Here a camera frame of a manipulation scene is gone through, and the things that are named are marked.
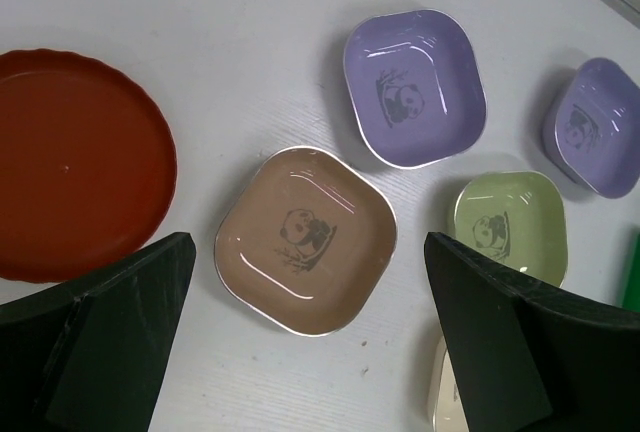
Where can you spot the green square plate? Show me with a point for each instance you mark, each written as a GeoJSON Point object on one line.
{"type": "Point", "coordinates": [516, 218]}

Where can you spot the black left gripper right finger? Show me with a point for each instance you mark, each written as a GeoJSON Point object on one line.
{"type": "Point", "coordinates": [529, 356]}

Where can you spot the red round plate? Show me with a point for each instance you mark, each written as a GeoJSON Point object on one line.
{"type": "Point", "coordinates": [88, 165]}

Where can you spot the cream square plate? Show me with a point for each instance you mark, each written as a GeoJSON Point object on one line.
{"type": "Point", "coordinates": [445, 409]}

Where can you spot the green plastic bin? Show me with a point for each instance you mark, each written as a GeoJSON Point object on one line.
{"type": "Point", "coordinates": [629, 295]}

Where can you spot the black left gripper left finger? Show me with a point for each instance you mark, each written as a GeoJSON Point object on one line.
{"type": "Point", "coordinates": [90, 354]}

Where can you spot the purple square plate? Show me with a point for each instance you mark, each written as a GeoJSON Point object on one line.
{"type": "Point", "coordinates": [591, 131]}
{"type": "Point", "coordinates": [415, 87]}

